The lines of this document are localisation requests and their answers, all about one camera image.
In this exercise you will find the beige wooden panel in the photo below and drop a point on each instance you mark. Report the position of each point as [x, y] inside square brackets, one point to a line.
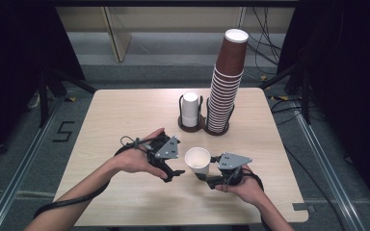
[118, 35]

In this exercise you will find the black tripod stand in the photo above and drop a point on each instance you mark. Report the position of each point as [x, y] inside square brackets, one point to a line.
[305, 102]
[44, 102]

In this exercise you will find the black curtain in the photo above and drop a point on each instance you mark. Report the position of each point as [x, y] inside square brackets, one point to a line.
[350, 80]
[13, 64]

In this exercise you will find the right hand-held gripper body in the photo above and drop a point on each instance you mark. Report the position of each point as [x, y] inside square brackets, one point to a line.
[232, 161]

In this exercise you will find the stack of brown cups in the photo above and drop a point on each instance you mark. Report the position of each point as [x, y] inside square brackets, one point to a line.
[228, 96]

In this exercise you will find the person's left hand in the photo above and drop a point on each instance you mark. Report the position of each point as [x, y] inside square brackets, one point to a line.
[131, 160]

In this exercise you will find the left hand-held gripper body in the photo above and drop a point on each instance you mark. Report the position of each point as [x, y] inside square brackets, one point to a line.
[168, 150]

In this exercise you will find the black tape numeral mark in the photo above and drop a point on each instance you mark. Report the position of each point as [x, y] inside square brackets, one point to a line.
[66, 122]

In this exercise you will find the white paper cup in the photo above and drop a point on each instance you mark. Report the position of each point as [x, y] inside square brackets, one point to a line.
[198, 158]

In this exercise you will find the stack of white cups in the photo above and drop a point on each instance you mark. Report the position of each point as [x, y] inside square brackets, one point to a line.
[190, 109]

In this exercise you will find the metal floor rail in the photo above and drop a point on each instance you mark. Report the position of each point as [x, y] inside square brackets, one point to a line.
[340, 192]
[11, 189]

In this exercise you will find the dark brown double cup holder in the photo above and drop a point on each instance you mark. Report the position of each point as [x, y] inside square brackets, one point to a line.
[189, 130]

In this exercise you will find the black tape strip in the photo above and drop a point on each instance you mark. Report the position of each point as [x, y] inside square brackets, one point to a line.
[303, 207]

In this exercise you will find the person's right hand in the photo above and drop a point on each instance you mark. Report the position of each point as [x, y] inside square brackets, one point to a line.
[247, 189]

